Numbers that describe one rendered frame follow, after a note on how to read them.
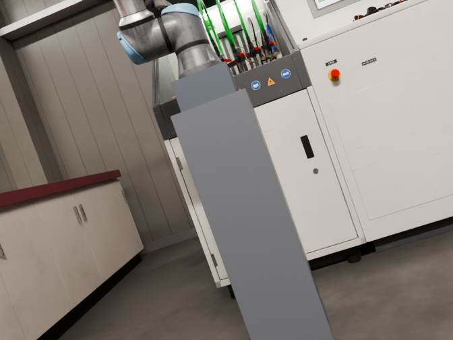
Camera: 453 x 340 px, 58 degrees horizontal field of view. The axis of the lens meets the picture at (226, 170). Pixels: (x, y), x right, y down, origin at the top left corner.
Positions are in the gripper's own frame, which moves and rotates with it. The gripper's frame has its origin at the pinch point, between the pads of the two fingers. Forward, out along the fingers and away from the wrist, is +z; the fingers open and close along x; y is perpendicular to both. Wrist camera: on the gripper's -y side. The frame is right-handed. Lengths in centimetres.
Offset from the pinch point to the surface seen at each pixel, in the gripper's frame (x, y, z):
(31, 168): 215, 86, -163
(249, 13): -17, 82, -52
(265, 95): 1, 54, 14
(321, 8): -42, 80, -13
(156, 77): 32, 38, -33
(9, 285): 141, 4, 9
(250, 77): -0.7, 49.4, 5.5
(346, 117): -14, 74, 40
